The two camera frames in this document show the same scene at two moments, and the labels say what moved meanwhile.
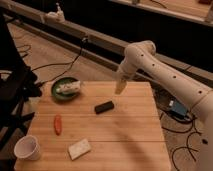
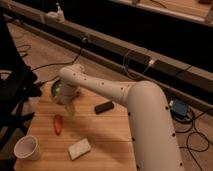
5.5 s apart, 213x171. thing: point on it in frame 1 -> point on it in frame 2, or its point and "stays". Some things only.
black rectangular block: [104, 107] stays
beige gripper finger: [120, 86] -> [72, 109]
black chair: [18, 84] stays
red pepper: [58, 122] stays
